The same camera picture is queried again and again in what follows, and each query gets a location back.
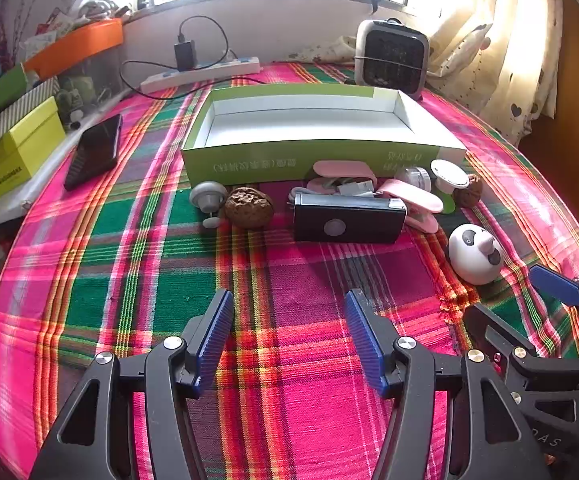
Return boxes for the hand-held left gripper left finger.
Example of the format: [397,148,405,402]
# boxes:
[29,287,235,480]

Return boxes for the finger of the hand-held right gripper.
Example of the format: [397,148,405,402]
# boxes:
[528,263,579,357]
[463,302,540,376]

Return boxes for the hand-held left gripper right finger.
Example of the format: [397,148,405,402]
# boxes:
[344,287,553,480]

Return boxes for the white panda toy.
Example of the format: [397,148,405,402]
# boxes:
[448,223,504,286]

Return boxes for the black rectangular sensor light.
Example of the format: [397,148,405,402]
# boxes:
[293,193,407,245]

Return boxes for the small brown walnut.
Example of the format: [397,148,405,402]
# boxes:
[452,174,484,208]

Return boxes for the large brown walnut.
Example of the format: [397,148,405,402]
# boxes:
[224,187,275,229]

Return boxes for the grey suction hook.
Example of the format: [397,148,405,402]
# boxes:
[189,181,230,228]

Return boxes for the white charging cable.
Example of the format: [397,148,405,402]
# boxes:
[289,180,375,206]

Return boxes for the pink long clip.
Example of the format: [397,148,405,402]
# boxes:
[379,178,444,234]

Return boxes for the white green spool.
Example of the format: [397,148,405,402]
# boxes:
[430,159,470,213]

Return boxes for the small clear jar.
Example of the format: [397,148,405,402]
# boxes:
[397,165,433,192]

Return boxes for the pink rounded clip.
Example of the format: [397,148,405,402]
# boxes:
[313,160,377,193]

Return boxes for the green white cardboard box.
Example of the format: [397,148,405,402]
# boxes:
[180,84,469,192]

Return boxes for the black smartphone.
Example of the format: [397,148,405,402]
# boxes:
[63,113,123,192]

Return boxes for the cream heart print curtain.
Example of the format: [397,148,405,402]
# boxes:
[427,0,577,146]

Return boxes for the white power strip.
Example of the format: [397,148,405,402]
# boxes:
[140,56,261,94]

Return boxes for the yellow green box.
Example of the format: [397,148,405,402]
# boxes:
[0,96,67,209]

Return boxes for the grey fan heater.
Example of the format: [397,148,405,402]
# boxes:
[354,18,430,101]

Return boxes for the green plush figure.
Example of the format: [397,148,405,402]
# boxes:
[54,74,95,128]

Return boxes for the black charger plug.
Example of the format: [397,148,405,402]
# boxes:
[173,34,197,72]

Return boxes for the cream floral cloth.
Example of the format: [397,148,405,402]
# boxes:
[289,35,360,66]

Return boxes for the striped grey box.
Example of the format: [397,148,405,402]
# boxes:
[0,76,60,153]

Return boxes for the orange plastic bin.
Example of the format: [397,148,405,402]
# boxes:
[23,18,125,81]

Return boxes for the pile of assorted packets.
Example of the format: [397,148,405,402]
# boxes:
[22,0,135,51]

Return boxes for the purple dried flower branches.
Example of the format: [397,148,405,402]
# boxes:
[0,7,25,68]

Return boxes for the black charger with cable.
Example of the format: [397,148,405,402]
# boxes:
[119,16,232,98]

